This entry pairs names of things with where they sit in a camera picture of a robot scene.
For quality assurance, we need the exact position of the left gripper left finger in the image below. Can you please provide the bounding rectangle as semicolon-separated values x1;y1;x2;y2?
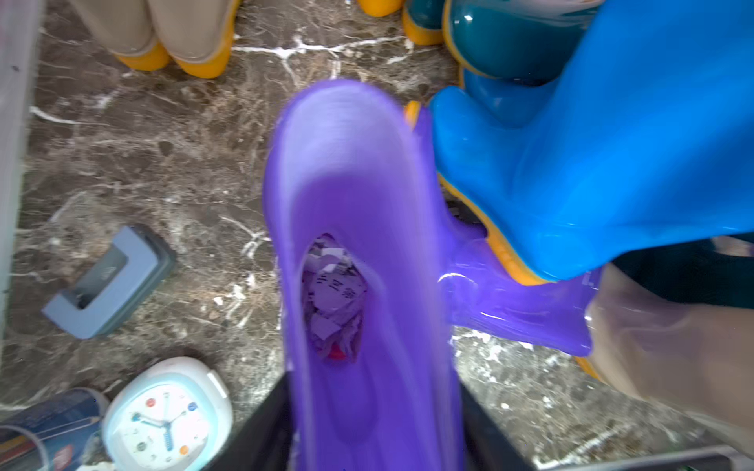
205;374;295;471

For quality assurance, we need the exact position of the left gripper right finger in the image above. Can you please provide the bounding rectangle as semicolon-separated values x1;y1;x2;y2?
461;384;530;471

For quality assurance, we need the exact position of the purple boot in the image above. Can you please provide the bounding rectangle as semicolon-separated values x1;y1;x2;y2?
400;101;601;357
263;80;465;470

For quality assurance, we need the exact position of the beige boot with paper stuffing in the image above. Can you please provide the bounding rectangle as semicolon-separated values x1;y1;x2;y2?
577;265;753;455

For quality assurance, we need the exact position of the blue boot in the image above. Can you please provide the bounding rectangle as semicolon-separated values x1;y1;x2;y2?
430;1;753;286

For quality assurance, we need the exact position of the beige boot pair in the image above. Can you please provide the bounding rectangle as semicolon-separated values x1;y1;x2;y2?
70;0;171;72
147;0;241;79

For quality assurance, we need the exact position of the mint alarm clock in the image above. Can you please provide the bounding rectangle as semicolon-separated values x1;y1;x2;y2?
102;356;233;471

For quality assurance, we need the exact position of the blue printed can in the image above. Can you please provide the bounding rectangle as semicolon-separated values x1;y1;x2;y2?
1;388;110;471

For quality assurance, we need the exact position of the teal boot upside down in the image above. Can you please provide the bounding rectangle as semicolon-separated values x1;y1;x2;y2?
613;233;753;309

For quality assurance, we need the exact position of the teal boot standing at back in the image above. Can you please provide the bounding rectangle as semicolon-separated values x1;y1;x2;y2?
402;0;603;82

